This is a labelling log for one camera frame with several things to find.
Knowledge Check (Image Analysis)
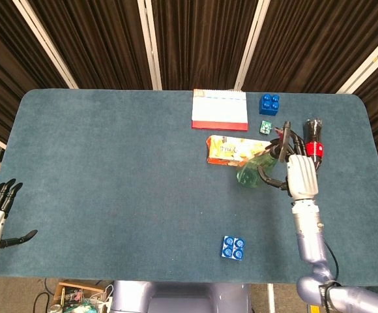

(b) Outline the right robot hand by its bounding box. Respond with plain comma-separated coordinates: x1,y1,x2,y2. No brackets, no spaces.
257,121,319,201

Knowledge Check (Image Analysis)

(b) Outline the green spray bottle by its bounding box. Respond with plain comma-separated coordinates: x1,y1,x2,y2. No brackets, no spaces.
236,127,289,189

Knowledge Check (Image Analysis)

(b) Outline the cola bottle with red label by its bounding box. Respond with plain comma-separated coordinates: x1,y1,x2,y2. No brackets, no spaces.
302,117,325,171

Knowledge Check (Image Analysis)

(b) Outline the yellow snack box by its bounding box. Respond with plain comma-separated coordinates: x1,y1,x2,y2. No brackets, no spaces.
205,135,276,167

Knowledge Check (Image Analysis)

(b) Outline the blue building block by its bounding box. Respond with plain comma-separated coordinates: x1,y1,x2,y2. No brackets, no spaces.
259,93,282,116

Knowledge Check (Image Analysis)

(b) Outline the blue block with white rings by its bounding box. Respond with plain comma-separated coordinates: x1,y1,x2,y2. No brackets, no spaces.
221,235,246,261

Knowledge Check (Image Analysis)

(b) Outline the white and red desk calendar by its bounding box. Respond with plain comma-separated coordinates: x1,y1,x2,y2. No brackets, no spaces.
191,88,250,132

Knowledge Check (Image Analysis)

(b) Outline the cardboard box of clutter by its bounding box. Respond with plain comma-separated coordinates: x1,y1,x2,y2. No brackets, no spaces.
47,280,115,313

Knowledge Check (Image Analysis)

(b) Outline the blue table mat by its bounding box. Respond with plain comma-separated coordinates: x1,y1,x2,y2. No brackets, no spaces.
0,88,378,288

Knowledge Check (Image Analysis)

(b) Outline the robot torso base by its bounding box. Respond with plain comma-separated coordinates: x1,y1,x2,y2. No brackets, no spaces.
109,280,252,313

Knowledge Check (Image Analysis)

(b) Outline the white folding screen frame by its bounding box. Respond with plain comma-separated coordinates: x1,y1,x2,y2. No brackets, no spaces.
335,24,378,95
136,0,163,91
11,0,80,90
233,0,271,91

